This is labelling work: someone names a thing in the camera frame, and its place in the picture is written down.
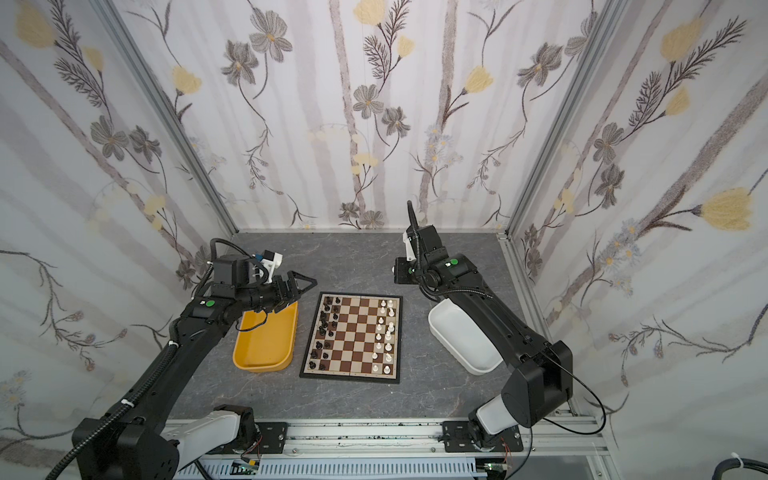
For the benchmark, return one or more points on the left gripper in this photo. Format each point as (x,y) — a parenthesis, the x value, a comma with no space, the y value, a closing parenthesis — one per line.
(285,289)

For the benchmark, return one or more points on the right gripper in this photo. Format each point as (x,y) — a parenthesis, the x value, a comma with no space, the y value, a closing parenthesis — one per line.
(417,238)

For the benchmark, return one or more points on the yellow plastic tray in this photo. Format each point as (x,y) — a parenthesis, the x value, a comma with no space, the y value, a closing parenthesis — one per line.
(265,343)

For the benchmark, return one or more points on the brown folding chess board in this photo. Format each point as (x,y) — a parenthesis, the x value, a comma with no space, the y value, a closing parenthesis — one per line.
(355,337)

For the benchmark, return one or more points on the white plastic tray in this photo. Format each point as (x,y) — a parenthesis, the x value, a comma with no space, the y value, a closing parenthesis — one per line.
(463,339)

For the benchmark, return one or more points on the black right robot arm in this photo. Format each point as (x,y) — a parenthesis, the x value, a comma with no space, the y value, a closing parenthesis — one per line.
(540,378)

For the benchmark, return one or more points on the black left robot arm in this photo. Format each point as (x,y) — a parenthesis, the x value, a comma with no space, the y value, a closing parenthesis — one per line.
(127,441)

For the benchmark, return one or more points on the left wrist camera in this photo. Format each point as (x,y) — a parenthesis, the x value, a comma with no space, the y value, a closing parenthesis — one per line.
(270,260)

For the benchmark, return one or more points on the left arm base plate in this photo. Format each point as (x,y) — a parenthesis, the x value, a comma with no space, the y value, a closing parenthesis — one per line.
(270,437)

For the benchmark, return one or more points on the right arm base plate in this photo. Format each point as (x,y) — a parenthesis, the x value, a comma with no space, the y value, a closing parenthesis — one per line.
(465,436)

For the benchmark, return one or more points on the white slotted cable duct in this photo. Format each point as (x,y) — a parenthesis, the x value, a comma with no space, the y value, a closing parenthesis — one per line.
(351,468)

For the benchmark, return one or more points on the aluminium mounting rail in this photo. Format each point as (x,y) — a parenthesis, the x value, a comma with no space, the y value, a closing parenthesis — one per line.
(418,437)

